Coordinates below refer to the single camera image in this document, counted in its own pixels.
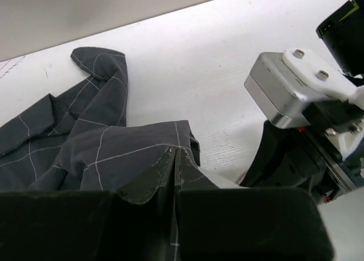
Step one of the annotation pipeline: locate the white pillow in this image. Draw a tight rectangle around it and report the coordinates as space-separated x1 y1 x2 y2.
206 172 363 260

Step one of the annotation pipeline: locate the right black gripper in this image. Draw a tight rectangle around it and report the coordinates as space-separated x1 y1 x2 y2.
240 0 363 204

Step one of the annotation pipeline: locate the dark grey checked pillowcase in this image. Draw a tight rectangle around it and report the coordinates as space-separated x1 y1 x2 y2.
1 47 200 192

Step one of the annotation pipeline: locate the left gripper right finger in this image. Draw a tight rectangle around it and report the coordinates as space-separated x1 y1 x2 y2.
175 147 336 261

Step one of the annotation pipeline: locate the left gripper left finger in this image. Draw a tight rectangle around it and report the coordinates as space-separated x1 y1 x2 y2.
0 147 176 261

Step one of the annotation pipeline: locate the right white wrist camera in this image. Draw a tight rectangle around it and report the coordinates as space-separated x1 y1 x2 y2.
244 48 363 129

